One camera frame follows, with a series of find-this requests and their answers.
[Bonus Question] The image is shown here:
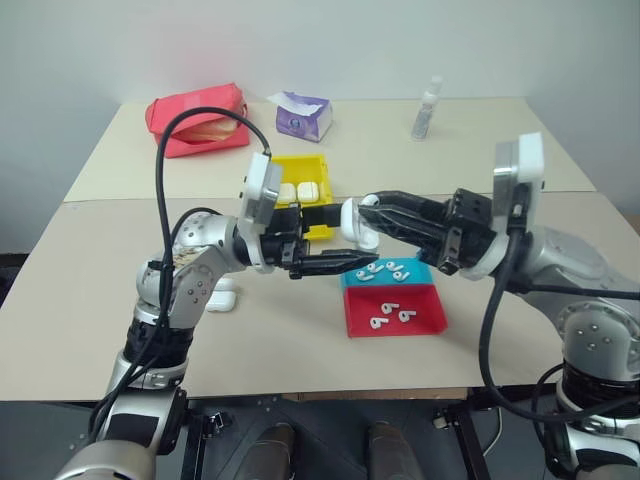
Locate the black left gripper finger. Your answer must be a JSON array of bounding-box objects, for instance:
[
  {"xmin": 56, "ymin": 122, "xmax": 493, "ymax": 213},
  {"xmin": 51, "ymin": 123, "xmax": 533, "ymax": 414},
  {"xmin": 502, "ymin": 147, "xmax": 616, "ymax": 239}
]
[
  {"xmin": 290, "ymin": 247, "xmax": 379, "ymax": 280},
  {"xmin": 301, "ymin": 202, "xmax": 346, "ymax": 230}
]

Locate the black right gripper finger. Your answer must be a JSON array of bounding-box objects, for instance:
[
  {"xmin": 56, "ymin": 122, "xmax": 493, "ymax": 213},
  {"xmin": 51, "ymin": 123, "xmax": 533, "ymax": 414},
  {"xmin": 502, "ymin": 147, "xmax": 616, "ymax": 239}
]
[
  {"xmin": 367, "ymin": 189, "xmax": 454, "ymax": 221},
  {"xmin": 357, "ymin": 204, "xmax": 449, "ymax": 261}
]

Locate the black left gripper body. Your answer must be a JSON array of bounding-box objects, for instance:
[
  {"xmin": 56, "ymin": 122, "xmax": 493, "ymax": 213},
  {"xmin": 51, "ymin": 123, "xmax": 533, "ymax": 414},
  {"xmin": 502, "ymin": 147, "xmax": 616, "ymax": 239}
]
[{"xmin": 258, "ymin": 203, "xmax": 313, "ymax": 280}]

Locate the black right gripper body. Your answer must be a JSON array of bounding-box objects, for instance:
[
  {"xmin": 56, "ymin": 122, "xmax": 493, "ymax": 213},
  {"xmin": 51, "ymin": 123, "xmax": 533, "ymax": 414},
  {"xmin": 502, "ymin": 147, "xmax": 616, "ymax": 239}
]
[{"xmin": 419, "ymin": 187, "xmax": 501, "ymax": 275}]

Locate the yellow plastic bin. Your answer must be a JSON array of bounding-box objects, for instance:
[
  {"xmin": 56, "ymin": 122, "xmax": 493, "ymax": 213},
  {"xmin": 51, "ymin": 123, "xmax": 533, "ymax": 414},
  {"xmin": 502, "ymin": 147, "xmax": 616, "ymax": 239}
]
[{"xmin": 269, "ymin": 153, "xmax": 335, "ymax": 242}]

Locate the blue plastic tray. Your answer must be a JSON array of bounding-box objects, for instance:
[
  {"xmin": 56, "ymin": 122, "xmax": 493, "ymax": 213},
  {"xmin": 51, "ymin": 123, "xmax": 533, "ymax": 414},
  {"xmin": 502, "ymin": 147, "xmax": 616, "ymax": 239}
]
[{"xmin": 339, "ymin": 257, "xmax": 437, "ymax": 290}]

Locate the red plastic tray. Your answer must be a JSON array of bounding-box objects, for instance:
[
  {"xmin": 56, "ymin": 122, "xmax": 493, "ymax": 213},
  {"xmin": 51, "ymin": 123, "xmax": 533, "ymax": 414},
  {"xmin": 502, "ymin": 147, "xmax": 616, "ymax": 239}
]
[{"xmin": 342, "ymin": 282, "xmax": 450, "ymax": 340}]

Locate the clear spray bottle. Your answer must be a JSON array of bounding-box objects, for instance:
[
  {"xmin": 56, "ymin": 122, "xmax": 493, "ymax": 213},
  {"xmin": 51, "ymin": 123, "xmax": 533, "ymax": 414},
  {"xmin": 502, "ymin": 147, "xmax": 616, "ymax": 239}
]
[{"xmin": 411, "ymin": 74, "xmax": 445, "ymax": 144}]

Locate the purple tissue box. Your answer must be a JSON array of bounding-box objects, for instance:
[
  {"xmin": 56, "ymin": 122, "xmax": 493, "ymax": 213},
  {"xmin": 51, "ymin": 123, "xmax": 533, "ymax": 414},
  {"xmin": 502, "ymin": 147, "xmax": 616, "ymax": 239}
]
[{"xmin": 267, "ymin": 91, "xmax": 335, "ymax": 145}]

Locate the red fabric pouch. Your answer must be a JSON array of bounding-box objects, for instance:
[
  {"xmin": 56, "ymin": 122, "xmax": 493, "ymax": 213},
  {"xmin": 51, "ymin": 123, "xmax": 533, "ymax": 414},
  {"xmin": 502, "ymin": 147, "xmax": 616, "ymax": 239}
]
[{"xmin": 144, "ymin": 82, "xmax": 252, "ymax": 160}]

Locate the dark rounded shape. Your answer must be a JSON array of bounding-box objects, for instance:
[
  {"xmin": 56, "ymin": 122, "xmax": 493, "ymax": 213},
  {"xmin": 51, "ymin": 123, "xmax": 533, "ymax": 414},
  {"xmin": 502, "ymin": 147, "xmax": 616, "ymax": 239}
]
[
  {"xmin": 244, "ymin": 422, "xmax": 297, "ymax": 480},
  {"xmin": 367, "ymin": 419, "xmax": 417, "ymax": 480}
]

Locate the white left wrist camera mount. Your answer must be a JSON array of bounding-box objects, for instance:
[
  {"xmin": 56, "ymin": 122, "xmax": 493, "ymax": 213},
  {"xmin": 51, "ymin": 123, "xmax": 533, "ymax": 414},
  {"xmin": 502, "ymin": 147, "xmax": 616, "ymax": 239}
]
[{"xmin": 237, "ymin": 152, "xmax": 284, "ymax": 275}]

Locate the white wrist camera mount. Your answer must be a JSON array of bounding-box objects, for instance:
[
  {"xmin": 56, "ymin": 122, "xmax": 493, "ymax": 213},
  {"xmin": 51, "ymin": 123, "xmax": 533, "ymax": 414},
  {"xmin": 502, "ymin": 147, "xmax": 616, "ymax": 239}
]
[
  {"xmin": 458, "ymin": 131, "xmax": 546, "ymax": 281},
  {"xmin": 237, "ymin": 152, "xmax": 284, "ymax": 275}
]

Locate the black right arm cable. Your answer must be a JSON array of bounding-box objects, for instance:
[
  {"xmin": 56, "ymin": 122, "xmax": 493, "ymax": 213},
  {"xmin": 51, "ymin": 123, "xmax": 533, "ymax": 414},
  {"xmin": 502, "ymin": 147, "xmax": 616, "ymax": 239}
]
[{"xmin": 478, "ymin": 197, "xmax": 640, "ymax": 426}]

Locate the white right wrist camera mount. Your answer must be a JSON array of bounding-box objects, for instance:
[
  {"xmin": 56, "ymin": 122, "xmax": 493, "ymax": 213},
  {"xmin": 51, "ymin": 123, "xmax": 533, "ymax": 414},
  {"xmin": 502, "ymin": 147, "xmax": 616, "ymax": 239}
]
[{"xmin": 458, "ymin": 131, "xmax": 546, "ymax": 281}]

